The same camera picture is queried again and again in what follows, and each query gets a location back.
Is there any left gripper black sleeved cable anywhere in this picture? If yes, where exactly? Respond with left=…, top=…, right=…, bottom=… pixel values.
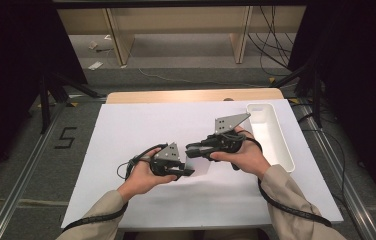
left=60, top=143, right=170, bottom=234

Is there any right gripper black sleeved cable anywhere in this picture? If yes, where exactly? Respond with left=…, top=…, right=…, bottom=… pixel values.
left=242, top=131, right=333, bottom=228

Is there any thin black cable loop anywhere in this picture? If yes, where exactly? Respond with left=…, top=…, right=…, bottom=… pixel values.
left=116, top=159, right=134, bottom=181

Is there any bundle of black cables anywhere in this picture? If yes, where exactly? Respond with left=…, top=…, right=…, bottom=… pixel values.
left=247, top=4, right=297, bottom=78

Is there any smartphone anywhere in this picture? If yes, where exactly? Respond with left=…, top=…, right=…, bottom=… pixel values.
left=185, top=156, right=212, bottom=178

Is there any aluminium floor rail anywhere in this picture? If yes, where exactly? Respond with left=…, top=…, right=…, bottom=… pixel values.
left=0, top=96, right=107, bottom=240
left=295, top=98, right=376, bottom=240

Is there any long white plastic tray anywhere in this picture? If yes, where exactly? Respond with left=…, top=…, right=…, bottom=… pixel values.
left=245, top=102, right=296, bottom=174

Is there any gripper black sleeved cable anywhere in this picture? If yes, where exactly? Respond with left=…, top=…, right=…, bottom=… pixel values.
left=242, top=131, right=333, bottom=228
left=60, top=143, right=170, bottom=234

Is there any beige wooden desk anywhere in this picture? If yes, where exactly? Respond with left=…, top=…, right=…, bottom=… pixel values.
left=52, top=0, right=307, bottom=66

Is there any white foam board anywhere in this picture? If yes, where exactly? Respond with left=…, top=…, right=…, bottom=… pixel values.
left=60, top=99, right=344, bottom=231

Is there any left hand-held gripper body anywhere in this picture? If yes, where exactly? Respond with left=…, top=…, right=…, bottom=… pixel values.
left=149, top=142, right=186, bottom=178

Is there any person's left hand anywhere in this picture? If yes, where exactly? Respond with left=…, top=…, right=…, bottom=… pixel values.
left=117, top=148, right=179, bottom=203

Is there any light wooden table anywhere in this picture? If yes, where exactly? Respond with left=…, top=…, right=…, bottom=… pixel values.
left=105, top=87, right=285, bottom=105

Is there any person's right hand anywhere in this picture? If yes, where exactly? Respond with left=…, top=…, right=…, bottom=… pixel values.
left=209, top=125, right=272, bottom=181

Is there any dark curtain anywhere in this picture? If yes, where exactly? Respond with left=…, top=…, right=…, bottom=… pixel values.
left=287, top=0, right=376, bottom=211
left=0, top=0, right=89, bottom=198

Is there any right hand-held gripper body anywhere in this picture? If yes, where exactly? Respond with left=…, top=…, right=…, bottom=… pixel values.
left=205, top=112, right=252, bottom=156

